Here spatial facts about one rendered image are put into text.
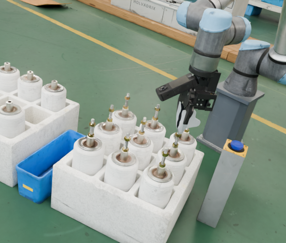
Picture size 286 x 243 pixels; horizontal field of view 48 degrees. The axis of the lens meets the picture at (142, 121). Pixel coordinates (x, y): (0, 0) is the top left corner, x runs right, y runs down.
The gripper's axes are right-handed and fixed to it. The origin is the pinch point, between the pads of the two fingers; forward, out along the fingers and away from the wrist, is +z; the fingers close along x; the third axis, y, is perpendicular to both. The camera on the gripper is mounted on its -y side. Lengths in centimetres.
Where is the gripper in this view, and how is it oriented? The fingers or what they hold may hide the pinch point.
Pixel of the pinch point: (178, 128)
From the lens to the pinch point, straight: 99.1
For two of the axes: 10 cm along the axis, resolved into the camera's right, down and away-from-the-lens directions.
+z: -1.8, 8.5, 4.9
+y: 9.6, 0.5, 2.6
